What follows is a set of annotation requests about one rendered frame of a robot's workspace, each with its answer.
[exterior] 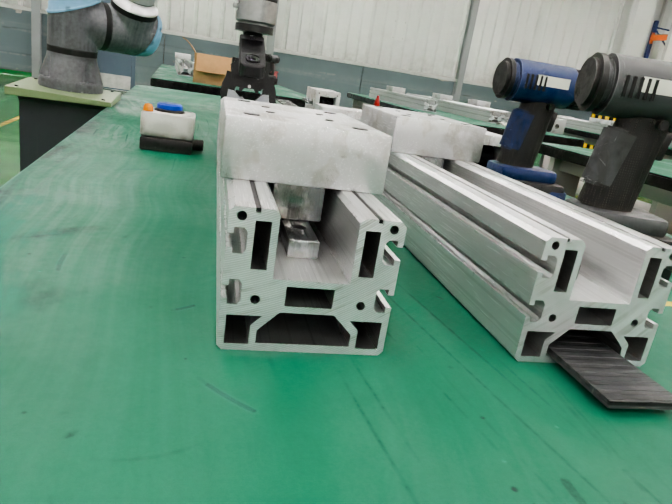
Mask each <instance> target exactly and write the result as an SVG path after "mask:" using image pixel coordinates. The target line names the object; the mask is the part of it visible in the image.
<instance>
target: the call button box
mask: <svg viewBox="0 0 672 504"><path fill-rule="evenodd" d="M195 118H196V115H195V113H193V112H185V111H170V110H164V109H161V108H157V107H153V112H150V111H144V110H143V111H142V112H141V120H140V134H141V136H140V140H139V148H140V149H142V150H151V151H159V152H168V153H177V154H185V155H191V153H192V150H198V151H202V150H203V144H204V141H203V140H198V139H194V131H195Z"/></svg>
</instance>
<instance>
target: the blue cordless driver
mask: <svg viewBox="0 0 672 504"><path fill-rule="evenodd" d="M579 72H580V70H578V69H575V68H572V67H567V66H561V65H555V64H550V63H544V62H538V61H532V60H527V59H521V58H515V59H513V58H509V57H507V58H505V59H504V60H503V61H501V62H500V63H499V64H498V66H497V68H496V70H495V73H494V76H493V82H492V88H493V92H494V93H495V96H496V97H497V98H502V99H505V100H507V101H514V102H520V105H519V108H515V109H513V110H512V112H511V115H510V117H509V120H508V122H507V125H506V127H505V130H504V133H503V135H502V138H501V140H500V143H499V144H500V145H501V146H500V147H502V148H501V150H500V153H499V155H498V158H497V161H496V160H490V161H488V163H487V166H486V168H488V169H490V170H493V171H495V172H497V173H500V174H502V175H504V176H507V177H509V178H512V179H514V180H516V181H519V182H521V183H523V184H526V185H528V186H530V187H533V188H535V189H538V190H540V191H542V192H545V193H547V194H549V195H552V196H554V197H557V198H559V199H561V200H565V197H566V194H565V193H564V187H563V186H561V185H558V184H556V183H555V181H556V178H557V174H556V173H555V172H553V171H550V170H547V169H545V168H542V167H539V166H533V165H534V162H535V160H536V157H537V155H538V152H539V149H540V147H541V144H542V142H543V139H544V136H545V134H546V132H551V130H552V128H553V125H554V123H555V120H556V118H557V115H558V114H557V113H556V112H554V110H555V108H558V109H565V108H566V109H571V110H577V111H579V110H580V109H579V108H578V106H577V104H576V103H575V99H574V90H575V84H576V80H577V77H578V74H579Z"/></svg>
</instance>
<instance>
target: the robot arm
mask: <svg viewBox="0 0 672 504"><path fill-rule="evenodd" d="M237 2H238V3H236V2H233V8H238V9H237V10H236V15H235V19H236V20H237V21H238V22H236V23H235V30H238V31H243V34H241V35H240V37H239V57H238V58H237V57H232V61H231V64H230V65H231V71H228V70H227V71H226V76H225V78H224V80H223V82H222V85H221V91H220V93H221V99H222V98H223V97H231V98H238V99H240V97H239V95H238V94H237V93H236V89H235V88H236V86H237V87H239V91H242V90H243V89H244V88H247V89H254V91H255V93H256V94H258V91H260V90H262V93H261V95H260V96H259V97H258V98H256V99H255V101H259V102H266V103H273V104H275V100H276V90H275V86H274V78H273V77H269V72H271V71H272V70H271V69H270V68H269V66H270V63H268V62H266V58H265V42H264V38H263V37H262V36H263V35H268V36H273V30H274V29H273V28H272V27H274V26H275V25H276V16H277V7H278V4H277V3H278V0H237ZM47 13H48V14H47V51H46V56H45V58H44V61H43V63H42V66H41V69H40V71H39V74H38V84H39V85H41V86H44V87H47V88H51V89H56V90H61V91H67V92H74V93H82V94H102V93H103V83H102V79H101V75H100V71H99V67H98V63H97V54H98V50H103V51H109V52H115V53H122V54H128V55H131V56H144V57H146V56H149V55H151V54H153V53H154V52H155V51H156V49H157V48H158V46H159V44H160V41H161V37H162V32H161V30H162V21H161V18H160V16H159V15H158V9H157V8H156V6H155V0H111V1H110V3H104V2H101V0H48V9H47Z"/></svg>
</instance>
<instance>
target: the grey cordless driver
mask: <svg viewBox="0 0 672 504"><path fill-rule="evenodd" d="M574 99H575V103H576V104H577V106H578V108H579V109H580V110H581V111H586V112H590V111H591V112H592V113H593V114H595V115H601V116H608V117H614V118H616V119H615V121H614V123H613V125H612V126H611V125H608V127H603V129H602V132H601V134H600V136H599V138H598V140H597V143H596V145H595V147H594V149H593V151H592V154H591V156H590V158H589V160H588V162H587V165H586V167H585V169H584V171H583V173H582V176H581V177H584V179H583V180H584V181H585V183H584V185H583V187H582V189H581V191H580V193H579V195H578V197H577V199H575V198H568V199H566V200H565V201H566V202H568V203H571V204H573V205H575V206H578V207H580V208H583V209H585V210H587V211H590V212H592V213H594V214H597V215H599V216H601V217H604V218H606V219H609V220H611V221H613V222H616V223H618V224H620V225H623V226H625V227H628V228H630V229H632V230H635V231H637V232H639V233H642V234H644V235H646V236H649V237H651V238H654V239H656V240H658V241H661V242H663V243H665V244H668V245H670V246H672V238H670V237H669V236H667V235H666V233H667V230H668V222H667V221H666V220H664V219H662V218H660V217H658V216H656V215H654V214H651V213H649V212H647V211H645V210H643V209H638V208H633V207H634V205H635V202H636V200H637V198H638V196H639V194H640V191H641V189H642V187H643V185H644V183H645V181H646V178H647V176H648V174H649V172H650V170H651V167H652V165H653V163H654V161H655V160H656V161H661V160H662V159H663V157H664V155H665V153H666V151H667V149H668V147H669V145H670V143H671V141H672V133H671V132H668V130H669V128H670V127H672V62H667V61H661V60H655V59H649V58H642V57H636V56H630V55H624V54H617V53H610V54H608V55H607V54H606V53H601V52H597V53H595V54H593V55H592V56H591V57H589V58H588V59H587V60H586V61H585V62H584V64H583V65H582V67H581V69H580V72H579V74H578V77H577V80H576V84H575V90H574Z"/></svg>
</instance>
